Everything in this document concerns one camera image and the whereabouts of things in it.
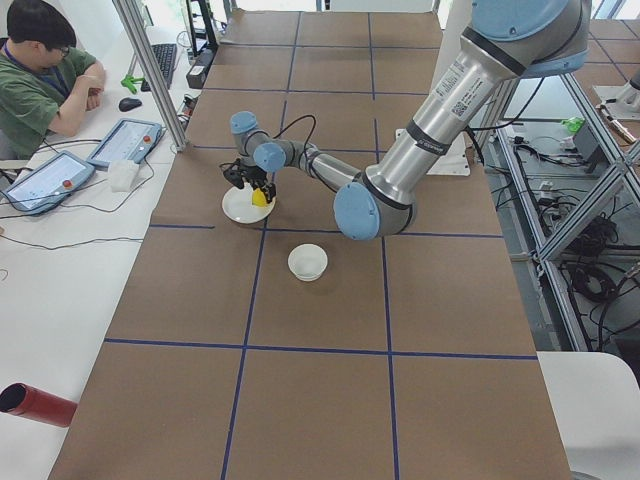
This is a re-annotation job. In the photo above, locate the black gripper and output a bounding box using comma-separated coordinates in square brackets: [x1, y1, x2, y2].
[241, 163, 276, 204]

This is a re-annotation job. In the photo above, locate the yellow lemon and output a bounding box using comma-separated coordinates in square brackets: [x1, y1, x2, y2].
[251, 189, 271, 208]

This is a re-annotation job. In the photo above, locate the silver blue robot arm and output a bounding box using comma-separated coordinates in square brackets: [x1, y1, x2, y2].
[221, 0, 592, 240]

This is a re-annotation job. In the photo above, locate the white plate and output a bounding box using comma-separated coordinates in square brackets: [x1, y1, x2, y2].
[221, 183, 276, 224]

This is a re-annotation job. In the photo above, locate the white bowl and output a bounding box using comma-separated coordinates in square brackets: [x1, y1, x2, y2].
[287, 243, 328, 281]

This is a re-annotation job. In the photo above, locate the black power strip box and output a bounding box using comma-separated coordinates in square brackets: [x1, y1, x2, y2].
[186, 49, 215, 89]

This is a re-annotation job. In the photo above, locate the far blue teach pendant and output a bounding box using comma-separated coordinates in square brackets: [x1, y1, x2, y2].
[86, 118, 163, 168]

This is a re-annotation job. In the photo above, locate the blue teach pendant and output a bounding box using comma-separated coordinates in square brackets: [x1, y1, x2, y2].
[1, 151, 95, 215]
[86, 118, 163, 168]

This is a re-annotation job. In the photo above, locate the brown paper table cover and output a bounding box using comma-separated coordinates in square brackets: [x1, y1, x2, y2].
[51, 12, 570, 479]

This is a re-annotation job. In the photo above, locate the black computer mouse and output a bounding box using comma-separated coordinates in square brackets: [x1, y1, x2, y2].
[118, 97, 142, 112]

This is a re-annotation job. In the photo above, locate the black keyboard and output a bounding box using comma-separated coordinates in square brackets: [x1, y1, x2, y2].
[151, 43, 177, 89]

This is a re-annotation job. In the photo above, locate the green plastic clamp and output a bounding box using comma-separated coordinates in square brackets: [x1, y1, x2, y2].
[121, 74, 144, 95]

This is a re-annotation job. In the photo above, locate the near blue teach pendant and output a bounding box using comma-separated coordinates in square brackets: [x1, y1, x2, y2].
[1, 151, 95, 215]

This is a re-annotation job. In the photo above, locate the person in green shirt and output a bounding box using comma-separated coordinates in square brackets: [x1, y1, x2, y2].
[1, 0, 106, 160]

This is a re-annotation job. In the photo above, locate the red cylinder tube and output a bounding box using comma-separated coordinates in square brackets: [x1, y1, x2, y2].
[1, 383, 77, 427]

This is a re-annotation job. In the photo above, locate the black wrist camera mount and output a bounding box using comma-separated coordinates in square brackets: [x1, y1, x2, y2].
[219, 158, 245, 189]

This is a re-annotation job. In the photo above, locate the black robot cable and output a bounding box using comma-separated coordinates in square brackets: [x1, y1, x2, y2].
[272, 114, 318, 151]

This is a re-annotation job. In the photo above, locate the aluminium frame post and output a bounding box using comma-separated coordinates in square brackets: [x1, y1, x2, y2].
[113, 0, 187, 152]

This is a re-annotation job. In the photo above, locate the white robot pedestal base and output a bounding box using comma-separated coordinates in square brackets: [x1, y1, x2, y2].
[427, 1, 472, 176]

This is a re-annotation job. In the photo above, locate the aluminium side frame rack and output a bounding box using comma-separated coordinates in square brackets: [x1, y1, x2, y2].
[472, 74, 639, 351]

